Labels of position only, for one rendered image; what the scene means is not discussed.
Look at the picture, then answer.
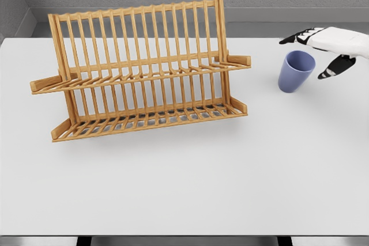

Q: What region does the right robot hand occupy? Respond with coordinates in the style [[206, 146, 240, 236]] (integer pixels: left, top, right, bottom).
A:
[[278, 27, 369, 80]]

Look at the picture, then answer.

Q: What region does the blue cup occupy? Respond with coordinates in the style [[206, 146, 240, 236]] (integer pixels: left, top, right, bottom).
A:
[[277, 50, 316, 94]]

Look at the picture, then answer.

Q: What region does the wooden two-tier dish rack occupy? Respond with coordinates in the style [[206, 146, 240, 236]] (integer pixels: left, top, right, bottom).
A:
[[29, 0, 251, 143]]

